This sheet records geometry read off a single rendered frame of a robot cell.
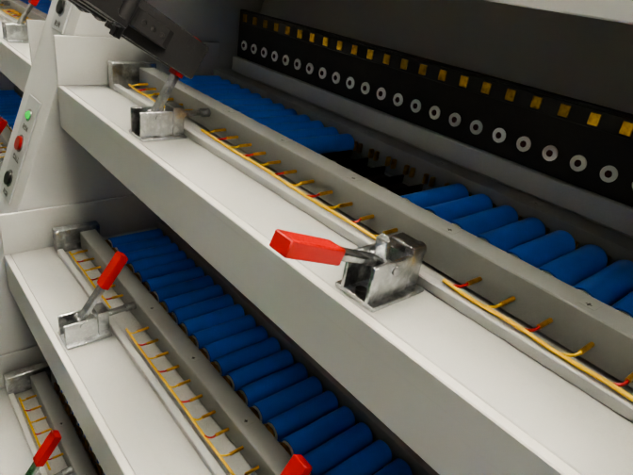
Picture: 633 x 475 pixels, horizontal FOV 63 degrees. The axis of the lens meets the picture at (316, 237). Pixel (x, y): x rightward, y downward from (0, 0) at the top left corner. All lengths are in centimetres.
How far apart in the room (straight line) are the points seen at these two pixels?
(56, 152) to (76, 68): 9
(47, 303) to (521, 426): 47
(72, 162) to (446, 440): 52
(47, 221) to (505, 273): 52
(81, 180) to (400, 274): 47
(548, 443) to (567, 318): 7
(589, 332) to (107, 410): 35
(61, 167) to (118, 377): 27
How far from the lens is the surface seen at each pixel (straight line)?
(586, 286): 30
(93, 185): 67
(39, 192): 66
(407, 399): 25
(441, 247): 30
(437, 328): 26
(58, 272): 63
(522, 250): 32
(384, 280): 26
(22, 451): 70
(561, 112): 39
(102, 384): 49
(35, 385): 74
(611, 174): 38
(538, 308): 28
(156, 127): 46
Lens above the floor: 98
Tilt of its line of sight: 12 degrees down
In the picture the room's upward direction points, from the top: 24 degrees clockwise
